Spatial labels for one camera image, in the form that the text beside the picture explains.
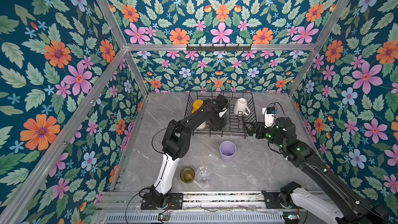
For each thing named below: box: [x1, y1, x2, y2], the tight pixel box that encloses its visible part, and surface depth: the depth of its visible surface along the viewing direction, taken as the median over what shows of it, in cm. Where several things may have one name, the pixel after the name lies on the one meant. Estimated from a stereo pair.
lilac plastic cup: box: [219, 140, 237, 163], surface depth 82 cm
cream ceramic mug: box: [233, 97, 251, 117], surface depth 100 cm
